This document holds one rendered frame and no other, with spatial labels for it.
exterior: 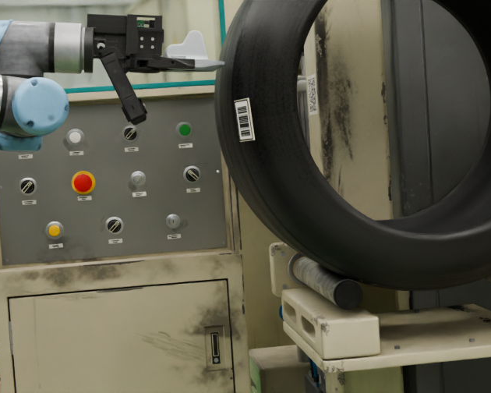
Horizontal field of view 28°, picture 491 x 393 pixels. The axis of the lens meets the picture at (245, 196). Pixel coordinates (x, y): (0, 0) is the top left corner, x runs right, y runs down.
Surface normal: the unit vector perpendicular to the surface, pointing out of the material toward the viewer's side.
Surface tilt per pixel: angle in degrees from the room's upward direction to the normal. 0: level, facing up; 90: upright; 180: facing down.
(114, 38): 90
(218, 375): 90
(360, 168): 90
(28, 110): 90
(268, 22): 71
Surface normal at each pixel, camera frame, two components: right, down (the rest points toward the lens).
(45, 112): 0.41, 0.02
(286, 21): -0.04, -0.04
